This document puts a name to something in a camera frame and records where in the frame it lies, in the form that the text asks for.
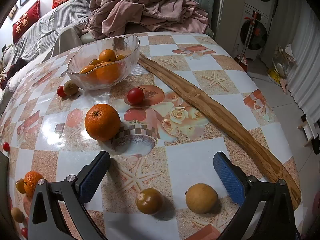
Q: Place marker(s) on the tan round fruit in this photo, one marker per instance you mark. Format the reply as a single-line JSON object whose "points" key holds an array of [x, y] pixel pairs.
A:
{"points": [[201, 198], [17, 214]]}

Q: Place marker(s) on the small orange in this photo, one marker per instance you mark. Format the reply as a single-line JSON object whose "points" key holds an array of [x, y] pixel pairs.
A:
{"points": [[87, 71], [107, 55]]}

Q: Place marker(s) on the dark clothes pile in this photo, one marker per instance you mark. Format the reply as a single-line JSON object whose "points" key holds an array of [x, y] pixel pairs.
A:
{"points": [[12, 71]]}

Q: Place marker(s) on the yellow-brown tomato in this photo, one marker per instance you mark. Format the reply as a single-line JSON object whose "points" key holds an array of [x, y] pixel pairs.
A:
{"points": [[149, 201]]}

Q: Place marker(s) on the pink blanket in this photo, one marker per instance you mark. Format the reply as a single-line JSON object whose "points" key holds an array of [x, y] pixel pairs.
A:
{"points": [[140, 2]]}

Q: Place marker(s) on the grey striped covered sofa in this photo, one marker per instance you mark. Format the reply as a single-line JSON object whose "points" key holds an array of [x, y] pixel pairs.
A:
{"points": [[50, 22]]}

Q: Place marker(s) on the large orange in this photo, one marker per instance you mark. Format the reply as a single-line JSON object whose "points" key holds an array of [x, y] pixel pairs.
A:
{"points": [[102, 122], [109, 73]]}

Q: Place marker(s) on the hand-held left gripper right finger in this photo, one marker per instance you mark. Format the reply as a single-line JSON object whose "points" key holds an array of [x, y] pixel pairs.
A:
{"points": [[230, 177]]}

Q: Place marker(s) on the pile of yellow bags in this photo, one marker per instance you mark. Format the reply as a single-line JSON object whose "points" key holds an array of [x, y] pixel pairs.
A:
{"points": [[277, 71]]}

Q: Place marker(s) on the long wooden board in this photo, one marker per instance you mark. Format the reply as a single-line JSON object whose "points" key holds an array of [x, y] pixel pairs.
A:
{"points": [[200, 97]]}

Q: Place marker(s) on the clear glass bowl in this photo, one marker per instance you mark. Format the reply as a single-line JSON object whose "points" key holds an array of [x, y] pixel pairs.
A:
{"points": [[125, 47]]}

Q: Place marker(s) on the checkered patterned tablecloth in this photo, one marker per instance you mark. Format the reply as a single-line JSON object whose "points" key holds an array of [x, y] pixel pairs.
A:
{"points": [[187, 160]]}

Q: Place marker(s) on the red cherry tomato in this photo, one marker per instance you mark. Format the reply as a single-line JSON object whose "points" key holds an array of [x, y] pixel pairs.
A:
{"points": [[5, 146], [24, 232], [60, 91], [135, 95]]}

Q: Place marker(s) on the white curtain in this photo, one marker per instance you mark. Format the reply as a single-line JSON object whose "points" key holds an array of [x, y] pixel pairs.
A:
{"points": [[306, 62]]}

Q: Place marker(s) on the small wooden stand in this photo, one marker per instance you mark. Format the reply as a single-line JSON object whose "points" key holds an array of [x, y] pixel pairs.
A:
{"points": [[310, 130]]}

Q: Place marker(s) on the bumpy mandarin orange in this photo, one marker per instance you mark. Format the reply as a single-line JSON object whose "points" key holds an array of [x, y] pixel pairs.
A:
{"points": [[32, 181]]}

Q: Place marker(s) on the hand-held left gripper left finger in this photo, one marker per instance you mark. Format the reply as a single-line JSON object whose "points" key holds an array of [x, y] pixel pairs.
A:
{"points": [[93, 177]]}

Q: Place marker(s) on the white washing machine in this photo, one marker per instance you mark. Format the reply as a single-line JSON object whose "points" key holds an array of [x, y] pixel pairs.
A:
{"points": [[252, 33]]}

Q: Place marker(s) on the small yellow tomato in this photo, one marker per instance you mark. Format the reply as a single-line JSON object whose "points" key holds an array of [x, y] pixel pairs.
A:
{"points": [[94, 62], [20, 186], [120, 57]]}

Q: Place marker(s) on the brown kiwi fruit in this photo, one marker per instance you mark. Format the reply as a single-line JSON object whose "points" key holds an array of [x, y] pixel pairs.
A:
{"points": [[70, 87]]}

